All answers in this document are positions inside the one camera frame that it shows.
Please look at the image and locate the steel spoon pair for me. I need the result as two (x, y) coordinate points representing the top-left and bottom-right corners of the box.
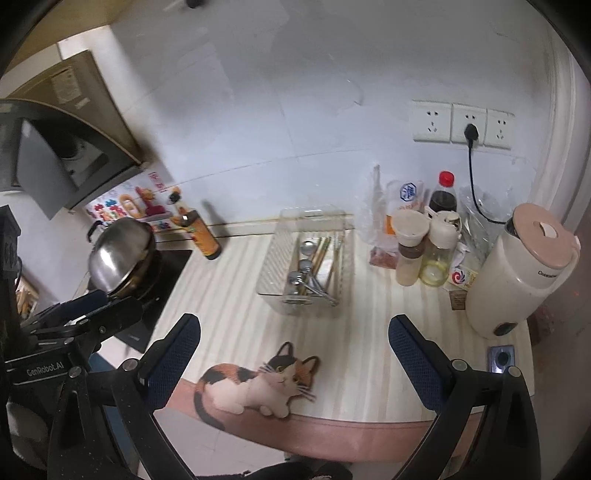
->
(298, 259), (314, 276)

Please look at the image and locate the blue smartphone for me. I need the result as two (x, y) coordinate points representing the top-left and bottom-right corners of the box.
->
(487, 345), (515, 374)

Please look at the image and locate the black induction cooktop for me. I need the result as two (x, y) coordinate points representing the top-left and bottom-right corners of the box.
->
(100, 250), (192, 353)

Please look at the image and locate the steel wok lid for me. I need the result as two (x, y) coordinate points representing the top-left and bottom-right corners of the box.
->
(86, 217), (156, 298)

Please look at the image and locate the dark soy sauce bottle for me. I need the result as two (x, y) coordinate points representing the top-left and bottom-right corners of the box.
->
(168, 187), (222, 260)

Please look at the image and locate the small seasoning packet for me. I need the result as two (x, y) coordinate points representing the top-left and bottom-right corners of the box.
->
(446, 265), (478, 311)

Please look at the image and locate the black range hood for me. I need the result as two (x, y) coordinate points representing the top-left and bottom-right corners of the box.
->
(1, 51), (142, 218)

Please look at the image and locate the striped cat print table mat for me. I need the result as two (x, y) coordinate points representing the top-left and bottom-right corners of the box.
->
(151, 232), (537, 462)

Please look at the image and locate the black clothed person body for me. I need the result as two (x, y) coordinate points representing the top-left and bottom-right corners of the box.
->
(232, 460), (353, 480)

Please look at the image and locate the white pink electric kettle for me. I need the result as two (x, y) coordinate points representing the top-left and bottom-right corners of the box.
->
(466, 203), (581, 339)

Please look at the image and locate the glass oil dispenser bottle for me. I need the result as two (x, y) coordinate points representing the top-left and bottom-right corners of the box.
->
(419, 211), (461, 287)

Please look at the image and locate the seasoning shaker brown band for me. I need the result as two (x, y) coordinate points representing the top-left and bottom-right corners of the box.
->
(391, 210), (430, 286)

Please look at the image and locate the clear plastic organizer basket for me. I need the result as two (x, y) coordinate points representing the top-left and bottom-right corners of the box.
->
(256, 205), (355, 316)

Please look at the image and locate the red cap vinegar bottle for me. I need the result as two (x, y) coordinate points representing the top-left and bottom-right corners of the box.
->
(428, 171), (458, 213)

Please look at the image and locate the white salt bag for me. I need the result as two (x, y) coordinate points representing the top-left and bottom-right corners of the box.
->
(385, 180), (424, 235)

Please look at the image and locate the colourful wall sticker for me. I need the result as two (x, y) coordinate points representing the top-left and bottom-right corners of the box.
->
(84, 171), (181, 233)

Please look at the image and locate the black plug and cable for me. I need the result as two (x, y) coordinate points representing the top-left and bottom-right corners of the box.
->
(462, 123), (509, 226)

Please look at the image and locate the white triple wall socket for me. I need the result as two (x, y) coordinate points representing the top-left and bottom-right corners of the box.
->
(410, 101), (516, 150)

